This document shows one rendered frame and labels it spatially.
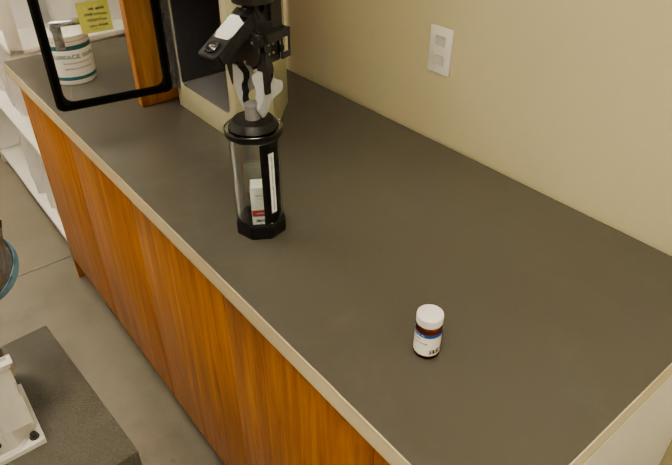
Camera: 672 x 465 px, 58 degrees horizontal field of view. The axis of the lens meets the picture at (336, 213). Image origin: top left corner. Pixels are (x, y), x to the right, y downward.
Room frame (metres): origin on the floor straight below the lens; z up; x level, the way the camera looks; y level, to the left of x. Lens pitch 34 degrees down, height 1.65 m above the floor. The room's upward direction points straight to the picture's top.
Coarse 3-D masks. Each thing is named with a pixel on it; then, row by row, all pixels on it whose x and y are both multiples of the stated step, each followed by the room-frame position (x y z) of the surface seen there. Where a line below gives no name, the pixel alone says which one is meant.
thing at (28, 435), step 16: (0, 368) 0.50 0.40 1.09; (0, 384) 0.49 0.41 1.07; (16, 384) 0.50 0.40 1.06; (0, 400) 0.49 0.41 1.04; (16, 400) 0.50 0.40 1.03; (0, 416) 0.49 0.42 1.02; (16, 416) 0.49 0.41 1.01; (32, 416) 0.54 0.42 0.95; (0, 432) 0.48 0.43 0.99; (16, 432) 0.49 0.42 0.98; (32, 432) 0.51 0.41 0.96; (0, 448) 0.47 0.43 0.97; (16, 448) 0.48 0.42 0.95; (32, 448) 0.49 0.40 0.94; (0, 464) 0.47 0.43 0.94
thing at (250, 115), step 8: (248, 104) 1.00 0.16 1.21; (256, 104) 1.00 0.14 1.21; (240, 112) 1.03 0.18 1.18; (248, 112) 0.99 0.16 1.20; (256, 112) 1.00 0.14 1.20; (232, 120) 1.00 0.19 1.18; (240, 120) 1.00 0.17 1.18; (248, 120) 1.00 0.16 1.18; (256, 120) 1.00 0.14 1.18; (264, 120) 1.00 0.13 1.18; (272, 120) 1.00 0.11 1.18; (232, 128) 0.98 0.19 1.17; (240, 128) 0.97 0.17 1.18; (248, 128) 0.97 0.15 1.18; (256, 128) 0.97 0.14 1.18; (264, 128) 0.98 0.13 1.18; (272, 128) 0.98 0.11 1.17
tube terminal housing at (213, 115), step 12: (168, 0) 1.59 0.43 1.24; (228, 0) 1.37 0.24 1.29; (228, 12) 1.37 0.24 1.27; (228, 72) 1.37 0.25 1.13; (276, 72) 1.49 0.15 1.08; (228, 84) 1.38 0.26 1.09; (180, 96) 1.60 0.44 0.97; (192, 96) 1.54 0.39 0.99; (252, 96) 1.39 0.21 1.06; (276, 96) 1.47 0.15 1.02; (192, 108) 1.55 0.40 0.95; (204, 108) 1.49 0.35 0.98; (216, 108) 1.44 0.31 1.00; (240, 108) 1.37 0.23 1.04; (276, 108) 1.46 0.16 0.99; (204, 120) 1.50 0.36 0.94; (216, 120) 1.45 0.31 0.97
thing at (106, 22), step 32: (64, 0) 1.48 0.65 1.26; (96, 0) 1.52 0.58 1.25; (128, 0) 1.55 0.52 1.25; (64, 32) 1.47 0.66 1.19; (96, 32) 1.51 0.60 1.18; (128, 32) 1.54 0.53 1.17; (64, 64) 1.46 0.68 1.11; (96, 64) 1.50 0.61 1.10; (128, 64) 1.54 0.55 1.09; (160, 64) 1.58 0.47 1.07; (64, 96) 1.45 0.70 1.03; (96, 96) 1.49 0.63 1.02
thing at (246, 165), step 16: (224, 128) 0.99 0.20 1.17; (240, 144) 0.96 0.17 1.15; (256, 144) 0.96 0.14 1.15; (240, 160) 0.97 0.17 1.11; (256, 160) 0.96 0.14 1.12; (240, 176) 0.97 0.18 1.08; (256, 176) 0.96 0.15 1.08; (240, 192) 0.97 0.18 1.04; (256, 192) 0.96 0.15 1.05; (240, 208) 0.98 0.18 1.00; (256, 208) 0.96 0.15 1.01; (256, 224) 0.96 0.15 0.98; (272, 224) 0.97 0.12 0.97
